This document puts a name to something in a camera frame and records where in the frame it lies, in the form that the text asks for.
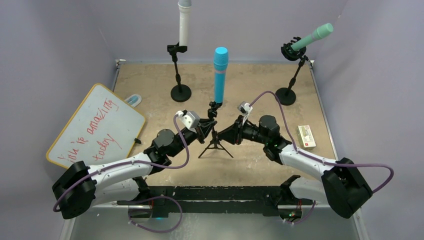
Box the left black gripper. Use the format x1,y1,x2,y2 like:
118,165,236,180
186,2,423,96
168,118,216,157

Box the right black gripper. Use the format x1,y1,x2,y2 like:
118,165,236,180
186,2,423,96
218,114,269,145

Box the black tripod mic stand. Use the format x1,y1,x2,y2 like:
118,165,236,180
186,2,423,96
198,101,233,158

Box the blue microphone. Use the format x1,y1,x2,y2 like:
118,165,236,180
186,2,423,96
213,46,229,104

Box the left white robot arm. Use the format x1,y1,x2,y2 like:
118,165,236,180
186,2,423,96
52,117,217,220

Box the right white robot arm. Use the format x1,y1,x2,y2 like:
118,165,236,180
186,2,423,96
217,115,373,219

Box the black round-base stand left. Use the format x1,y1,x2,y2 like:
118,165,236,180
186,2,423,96
167,42,192,103

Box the black round-base stand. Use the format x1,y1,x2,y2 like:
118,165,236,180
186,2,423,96
167,42,192,103
275,41,310,107

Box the black round-base stand right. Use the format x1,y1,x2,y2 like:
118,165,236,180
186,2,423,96
275,41,310,107

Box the white microphone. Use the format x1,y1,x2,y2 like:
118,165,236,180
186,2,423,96
178,0,192,47

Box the green microphone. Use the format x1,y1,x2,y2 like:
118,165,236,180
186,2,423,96
291,23,334,51

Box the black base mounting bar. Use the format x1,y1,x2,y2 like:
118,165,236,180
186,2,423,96
117,175,313,218

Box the small white green box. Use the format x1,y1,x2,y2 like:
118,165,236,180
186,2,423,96
297,125,317,150

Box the whiteboard eraser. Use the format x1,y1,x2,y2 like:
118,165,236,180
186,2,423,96
125,94,143,108

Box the yellow-framed whiteboard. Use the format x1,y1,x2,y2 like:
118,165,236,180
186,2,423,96
45,83,146,169

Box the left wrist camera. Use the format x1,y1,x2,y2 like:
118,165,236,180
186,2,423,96
176,110,200,132

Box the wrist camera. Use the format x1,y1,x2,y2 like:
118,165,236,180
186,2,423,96
176,110,200,132
237,101,253,125

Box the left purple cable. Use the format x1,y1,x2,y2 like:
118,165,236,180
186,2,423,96
52,114,191,213

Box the purple cable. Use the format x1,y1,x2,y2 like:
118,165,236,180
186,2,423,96
52,114,191,213
249,91,395,194

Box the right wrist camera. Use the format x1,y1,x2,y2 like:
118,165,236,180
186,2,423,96
237,101,253,125

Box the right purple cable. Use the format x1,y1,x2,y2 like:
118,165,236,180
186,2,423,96
249,91,395,194

